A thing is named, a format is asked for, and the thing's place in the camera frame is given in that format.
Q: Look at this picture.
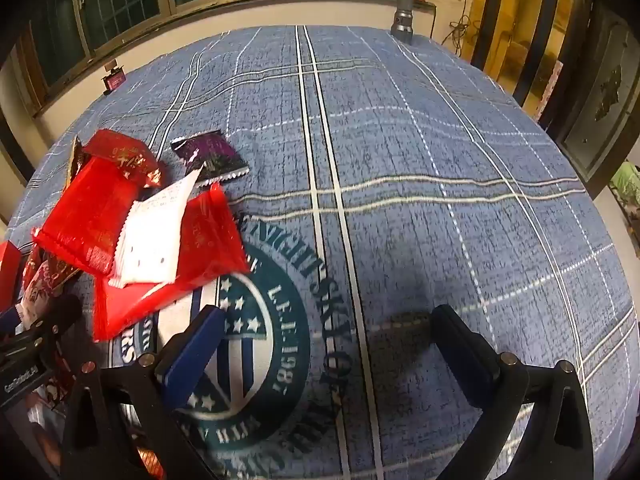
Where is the green cloth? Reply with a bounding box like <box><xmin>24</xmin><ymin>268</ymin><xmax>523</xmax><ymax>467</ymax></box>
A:
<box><xmin>610</xmin><ymin>160</ymin><xmax>640</xmax><ymax>211</ymax></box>

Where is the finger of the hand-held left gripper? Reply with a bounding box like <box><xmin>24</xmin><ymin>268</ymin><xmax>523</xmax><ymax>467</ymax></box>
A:
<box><xmin>17</xmin><ymin>296</ymin><xmax>84</xmax><ymax>347</ymax></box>

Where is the yellow black striped curtain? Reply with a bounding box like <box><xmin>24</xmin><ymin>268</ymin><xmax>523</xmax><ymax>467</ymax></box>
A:
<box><xmin>470</xmin><ymin>0</ymin><xmax>576</xmax><ymax>106</ymax></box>

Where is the small red device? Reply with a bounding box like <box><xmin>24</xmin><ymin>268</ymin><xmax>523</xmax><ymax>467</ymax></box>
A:
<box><xmin>101</xmin><ymin>60</ymin><xmax>126</xmax><ymax>95</ymax></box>

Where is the red gold-print snack packet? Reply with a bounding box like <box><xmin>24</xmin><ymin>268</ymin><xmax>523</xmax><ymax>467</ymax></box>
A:
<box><xmin>75</xmin><ymin>129</ymin><xmax>164</xmax><ymax>189</ymax></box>

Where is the large red snack packet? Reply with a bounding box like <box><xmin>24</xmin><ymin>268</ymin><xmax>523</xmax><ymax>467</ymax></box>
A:
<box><xmin>92</xmin><ymin>182</ymin><xmax>252</xmax><ymax>343</ymax></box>

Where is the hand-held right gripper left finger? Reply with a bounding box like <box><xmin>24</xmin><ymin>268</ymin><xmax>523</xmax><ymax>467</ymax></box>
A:
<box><xmin>60</xmin><ymin>305</ymin><xmax>226</xmax><ymax>480</ymax></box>

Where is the gold brown snack packet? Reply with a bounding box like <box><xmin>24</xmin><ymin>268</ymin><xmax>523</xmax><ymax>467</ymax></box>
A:
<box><xmin>66</xmin><ymin>135</ymin><xmax>85</xmax><ymax>196</ymax></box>

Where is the hanging wall cable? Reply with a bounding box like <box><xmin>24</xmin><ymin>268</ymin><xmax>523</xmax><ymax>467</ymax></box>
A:
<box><xmin>447</xmin><ymin>0</ymin><xmax>473</xmax><ymax>56</ymax></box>

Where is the white snack packet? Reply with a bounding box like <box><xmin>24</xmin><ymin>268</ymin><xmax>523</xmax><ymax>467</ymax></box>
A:
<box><xmin>107</xmin><ymin>167</ymin><xmax>202</xmax><ymax>289</ymax></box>

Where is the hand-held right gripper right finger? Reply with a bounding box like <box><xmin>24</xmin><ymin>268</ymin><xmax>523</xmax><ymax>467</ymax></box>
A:
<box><xmin>430</xmin><ymin>304</ymin><xmax>596</xmax><ymax>480</ymax></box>

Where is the pink cartoon snack packet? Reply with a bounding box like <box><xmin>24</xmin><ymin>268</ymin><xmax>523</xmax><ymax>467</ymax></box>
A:
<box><xmin>20</xmin><ymin>250</ymin><xmax>82</xmax><ymax>332</ymax></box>

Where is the red gift box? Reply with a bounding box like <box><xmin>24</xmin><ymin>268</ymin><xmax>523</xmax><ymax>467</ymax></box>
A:
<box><xmin>0</xmin><ymin>241</ymin><xmax>24</xmax><ymax>313</ymax></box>

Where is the purple snack packet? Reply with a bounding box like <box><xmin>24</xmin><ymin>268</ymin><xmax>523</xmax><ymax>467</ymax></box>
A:
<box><xmin>170</xmin><ymin>130</ymin><xmax>250</xmax><ymax>189</ymax></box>

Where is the red floral snack packet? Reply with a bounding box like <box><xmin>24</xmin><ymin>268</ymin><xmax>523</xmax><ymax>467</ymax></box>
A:
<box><xmin>42</xmin><ymin>345</ymin><xmax>77</xmax><ymax>407</ymax></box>

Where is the blue plaid blanket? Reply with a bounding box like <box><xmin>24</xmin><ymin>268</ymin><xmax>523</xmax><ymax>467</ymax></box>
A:
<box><xmin>5</xmin><ymin>25</ymin><xmax>640</xmax><ymax>480</ymax></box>

